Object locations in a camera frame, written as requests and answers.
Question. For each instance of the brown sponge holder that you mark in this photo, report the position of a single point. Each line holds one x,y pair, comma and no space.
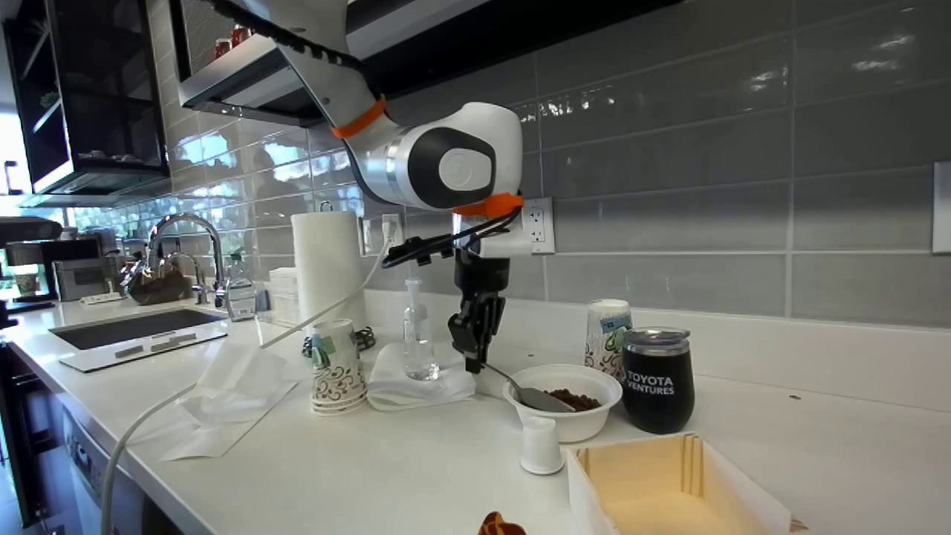
162,289

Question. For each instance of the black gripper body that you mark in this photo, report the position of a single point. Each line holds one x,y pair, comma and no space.
482,286

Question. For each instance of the dark overhead shelf cabinet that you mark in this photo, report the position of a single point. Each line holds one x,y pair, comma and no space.
248,90

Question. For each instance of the dark lower cabinet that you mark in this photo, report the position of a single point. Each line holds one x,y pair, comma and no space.
39,447

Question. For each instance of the light wooden box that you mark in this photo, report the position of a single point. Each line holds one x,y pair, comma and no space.
584,494

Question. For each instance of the clear glass bottle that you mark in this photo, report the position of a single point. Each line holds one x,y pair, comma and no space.
419,347

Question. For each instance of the white bowl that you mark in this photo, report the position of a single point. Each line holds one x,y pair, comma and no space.
569,420

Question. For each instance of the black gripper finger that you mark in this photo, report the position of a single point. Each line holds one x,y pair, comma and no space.
488,343
462,337

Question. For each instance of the white wall outlet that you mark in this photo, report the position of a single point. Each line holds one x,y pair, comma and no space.
543,233
942,210

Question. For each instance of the black coffee machine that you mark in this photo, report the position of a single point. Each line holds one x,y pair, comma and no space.
39,258

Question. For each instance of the small clear glass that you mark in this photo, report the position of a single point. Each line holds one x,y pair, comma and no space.
242,302

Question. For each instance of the large printed paper cup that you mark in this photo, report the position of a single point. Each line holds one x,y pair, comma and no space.
336,377

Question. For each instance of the black printed tumbler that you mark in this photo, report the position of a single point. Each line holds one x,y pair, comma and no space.
658,390

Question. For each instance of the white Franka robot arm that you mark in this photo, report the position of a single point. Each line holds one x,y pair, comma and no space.
416,166

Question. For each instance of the chrome kitchen faucet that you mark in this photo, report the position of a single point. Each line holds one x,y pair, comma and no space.
214,249

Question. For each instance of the kitchen sink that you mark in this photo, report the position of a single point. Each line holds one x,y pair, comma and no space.
130,328

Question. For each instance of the white plastic container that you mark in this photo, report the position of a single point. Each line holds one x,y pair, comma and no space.
284,295

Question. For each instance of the white paper towel roll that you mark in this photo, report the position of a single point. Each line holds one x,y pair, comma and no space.
327,268

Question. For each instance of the red cup on shelf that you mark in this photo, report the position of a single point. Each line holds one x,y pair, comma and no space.
220,47
239,36

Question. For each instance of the black glass wall cabinet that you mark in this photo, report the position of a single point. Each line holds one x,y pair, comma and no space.
100,99

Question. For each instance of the small green-lidded bottle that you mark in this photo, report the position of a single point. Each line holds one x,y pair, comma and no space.
604,332

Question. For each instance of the brown flat toy piece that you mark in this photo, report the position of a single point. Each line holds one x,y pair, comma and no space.
501,525

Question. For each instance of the small white shaker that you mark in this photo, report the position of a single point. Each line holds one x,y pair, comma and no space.
543,447

